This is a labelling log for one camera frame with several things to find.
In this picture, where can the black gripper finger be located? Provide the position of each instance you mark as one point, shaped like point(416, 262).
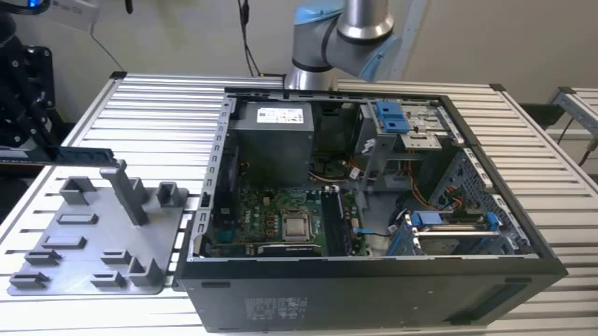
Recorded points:
point(44, 133)

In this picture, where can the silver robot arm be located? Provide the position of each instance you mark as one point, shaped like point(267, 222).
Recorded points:
point(318, 45)

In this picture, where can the black table end cap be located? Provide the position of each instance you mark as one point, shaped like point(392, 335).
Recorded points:
point(117, 74)
point(566, 89)
point(498, 87)

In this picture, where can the grey parts rack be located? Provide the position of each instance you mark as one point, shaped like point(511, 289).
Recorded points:
point(107, 227)

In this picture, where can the black hanging object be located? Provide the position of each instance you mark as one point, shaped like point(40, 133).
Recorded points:
point(128, 7)

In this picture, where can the grey power supply unit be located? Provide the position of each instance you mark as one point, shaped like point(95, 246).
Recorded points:
point(271, 154)

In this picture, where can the green motherboard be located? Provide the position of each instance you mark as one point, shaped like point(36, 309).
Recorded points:
point(254, 213)

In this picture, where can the silver CPU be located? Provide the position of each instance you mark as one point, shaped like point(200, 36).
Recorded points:
point(295, 227)

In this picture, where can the black graphics card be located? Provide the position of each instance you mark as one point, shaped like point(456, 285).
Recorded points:
point(290, 249)

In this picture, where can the grey metal drive cage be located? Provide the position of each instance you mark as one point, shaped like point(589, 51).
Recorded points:
point(387, 147)

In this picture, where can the blue disk carrier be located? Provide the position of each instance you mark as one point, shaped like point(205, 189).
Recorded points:
point(390, 115)

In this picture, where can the black PC case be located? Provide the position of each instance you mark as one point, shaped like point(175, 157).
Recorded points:
point(327, 297)

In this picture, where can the hard disk in blue carrier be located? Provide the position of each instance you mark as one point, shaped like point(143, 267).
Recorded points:
point(448, 241)

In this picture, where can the dark background box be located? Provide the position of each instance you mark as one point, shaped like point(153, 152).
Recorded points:
point(542, 115)

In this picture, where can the metal slat side table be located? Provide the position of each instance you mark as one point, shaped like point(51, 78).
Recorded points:
point(579, 105)

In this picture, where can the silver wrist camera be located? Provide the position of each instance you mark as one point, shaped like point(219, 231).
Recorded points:
point(75, 14)

